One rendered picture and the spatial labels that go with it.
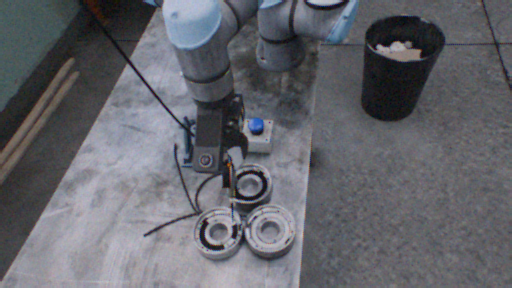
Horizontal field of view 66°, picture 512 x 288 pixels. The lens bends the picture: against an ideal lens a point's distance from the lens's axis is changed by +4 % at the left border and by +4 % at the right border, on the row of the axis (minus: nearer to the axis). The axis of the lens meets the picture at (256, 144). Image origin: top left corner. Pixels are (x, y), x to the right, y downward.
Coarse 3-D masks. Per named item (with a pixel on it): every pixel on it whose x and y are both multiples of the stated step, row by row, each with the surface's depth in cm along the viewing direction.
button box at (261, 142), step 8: (248, 120) 95; (264, 128) 92; (272, 128) 94; (248, 136) 91; (256, 136) 91; (264, 136) 91; (272, 136) 94; (248, 144) 92; (256, 144) 91; (264, 144) 91; (256, 152) 94; (264, 152) 93
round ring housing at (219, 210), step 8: (216, 208) 81; (224, 208) 81; (200, 216) 80; (208, 216) 81; (216, 224) 80; (224, 224) 80; (192, 232) 78; (208, 232) 79; (240, 232) 78; (208, 240) 77; (224, 240) 77; (240, 240) 76; (200, 248) 75; (232, 248) 75; (208, 256) 76; (216, 256) 75; (224, 256) 76
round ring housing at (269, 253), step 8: (256, 208) 80; (264, 208) 80; (272, 208) 80; (280, 208) 79; (248, 216) 79; (256, 216) 80; (288, 216) 79; (264, 224) 79; (272, 224) 80; (280, 224) 78; (248, 232) 78; (280, 232) 77; (248, 240) 75; (264, 240) 76; (272, 240) 76; (256, 248) 74; (264, 248) 75; (280, 248) 74; (288, 248) 75; (264, 256) 75; (272, 256) 75
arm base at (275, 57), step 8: (264, 40) 107; (272, 40) 105; (280, 40) 105; (288, 40) 105; (296, 40) 107; (264, 48) 109; (272, 48) 107; (280, 48) 107; (288, 48) 107; (296, 48) 108; (304, 48) 112; (256, 56) 114; (264, 56) 112; (272, 56) 109; (280, 56) 108; (288, 56) 108; (296, 56) 111; (304, 56) 113; (264, 64) 112; (272, 64) 110; (280, 64) 109; (288, 64) 110; (296, 64) 111
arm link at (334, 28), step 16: (304, 0) 92; (320, 0) 89; (336, 0) 89; (352, 0) 91; (304, 16) 95; (320, 16) 92; (336, 16) 91; (352, 16) 95; (304, 32) 98; (320, 32) 95; (336, 32) 93
